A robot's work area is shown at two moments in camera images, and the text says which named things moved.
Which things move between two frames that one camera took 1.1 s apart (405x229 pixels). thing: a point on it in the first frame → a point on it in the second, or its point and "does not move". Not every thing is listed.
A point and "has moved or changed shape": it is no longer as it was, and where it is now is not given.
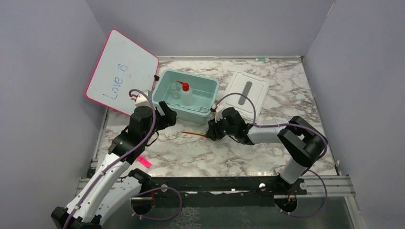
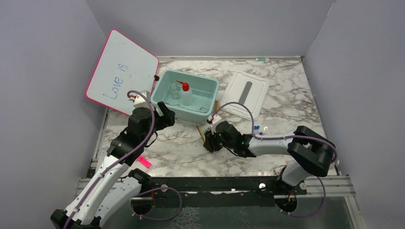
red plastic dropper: (198, 134) has moved or changed shape
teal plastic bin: (191, 96) does not move
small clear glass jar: (175, 94) does not move
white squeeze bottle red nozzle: (186, 94) does not move
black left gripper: (169, 119) does not move
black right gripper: (213, 132) → (209, 143)
